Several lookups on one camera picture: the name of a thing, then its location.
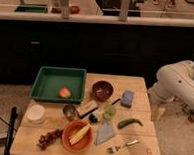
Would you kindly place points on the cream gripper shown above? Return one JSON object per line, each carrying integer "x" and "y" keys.
{"x": 157, "y": 112}

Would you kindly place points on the green chili pepper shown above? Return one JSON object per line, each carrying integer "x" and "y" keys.
{"x": 129, "y": 121}

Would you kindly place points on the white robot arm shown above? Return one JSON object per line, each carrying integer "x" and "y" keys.
{"x": 173, "y": 81}

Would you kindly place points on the green paper cup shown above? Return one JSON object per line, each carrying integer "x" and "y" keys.
{"x": 108, "y": 112}

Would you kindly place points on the small metal cup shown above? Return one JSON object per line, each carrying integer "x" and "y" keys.
{"x": 69, "y": 111}

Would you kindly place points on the blue sponge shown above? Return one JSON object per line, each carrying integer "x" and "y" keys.
{"x": 127, "y": 98}

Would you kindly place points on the grey blue cloth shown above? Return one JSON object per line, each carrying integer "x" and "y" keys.
{"x": 105, "y": 132}

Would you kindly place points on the silver fork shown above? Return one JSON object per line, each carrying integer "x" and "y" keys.
{"x": 115, "y": 149}

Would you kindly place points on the dark red bowl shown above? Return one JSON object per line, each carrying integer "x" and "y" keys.
{"x": 102, "y": 90}

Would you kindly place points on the black white brush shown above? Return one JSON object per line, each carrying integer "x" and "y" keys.
{"x": 97, "y": 115}

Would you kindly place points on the wooden block eraser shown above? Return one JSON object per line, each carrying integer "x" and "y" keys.
{"x": 82, "y": 110}

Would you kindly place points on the yellow corn cob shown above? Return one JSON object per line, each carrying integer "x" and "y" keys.
{"x": 75, "y": 138}

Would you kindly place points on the orange plate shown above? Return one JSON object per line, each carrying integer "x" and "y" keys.
{"x": 72, "y": 128}

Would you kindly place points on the red yellow apple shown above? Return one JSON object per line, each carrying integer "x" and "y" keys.
{"x": 64, "y": 93}

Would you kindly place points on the green plastic tray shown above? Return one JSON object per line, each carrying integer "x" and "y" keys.
{"x": 50, "y": 80}

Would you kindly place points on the bunch of dark grapes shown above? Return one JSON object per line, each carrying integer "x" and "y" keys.
{"x": 49, "y": 138}

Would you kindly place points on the black stand pole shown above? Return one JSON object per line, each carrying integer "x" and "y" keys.
{"x": 10, "y": 131}

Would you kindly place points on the distant green tray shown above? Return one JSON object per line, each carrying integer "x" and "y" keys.
{"x": 42, "y": 8}

